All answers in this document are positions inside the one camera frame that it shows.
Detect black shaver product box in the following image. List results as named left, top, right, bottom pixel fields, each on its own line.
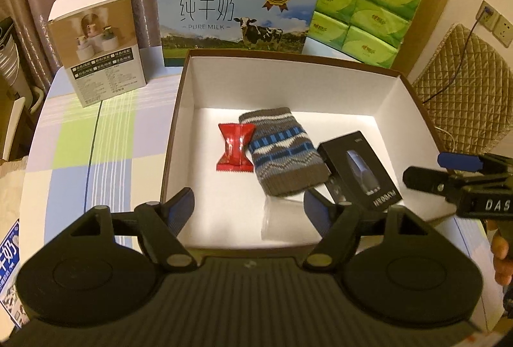
left=317, top=131, right=403, bottom=212

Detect red candy wrapper packet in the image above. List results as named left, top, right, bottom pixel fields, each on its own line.
left=216, top=123, right=256, bottom=173

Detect person right hand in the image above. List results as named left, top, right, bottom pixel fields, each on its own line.
left=491, top=223, right=513, bottom=286

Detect quilted olive chair cover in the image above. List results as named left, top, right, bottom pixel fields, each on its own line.
left=413, top=24, right=512, bottom=153

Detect plaid tablecloth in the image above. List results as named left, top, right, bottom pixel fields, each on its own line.
left=10, top=72, right=503, bottom=346

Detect brown cardboard storage box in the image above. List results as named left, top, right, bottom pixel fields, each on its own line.
left=163, top=50, right=455, bottom=250

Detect green tissue pack bundle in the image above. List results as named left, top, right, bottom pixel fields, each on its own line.
left=309, top=0, right=422, bottom=68

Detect flat milk carton packaging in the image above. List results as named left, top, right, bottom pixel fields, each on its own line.
left=0, top=219, right=29, bottom=329

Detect white humidifier product box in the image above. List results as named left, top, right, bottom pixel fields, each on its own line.
left=48, top=0, right=146, bottom=107

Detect blue milk carton box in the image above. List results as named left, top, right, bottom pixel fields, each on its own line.
left=156, top=0, right=317, bottom=66

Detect wall power socket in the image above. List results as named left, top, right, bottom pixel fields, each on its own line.
left=476, top=0, right=513, bottom=48

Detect black power cord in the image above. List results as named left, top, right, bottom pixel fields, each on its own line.
left=416, top=12, right=492, bottom=107

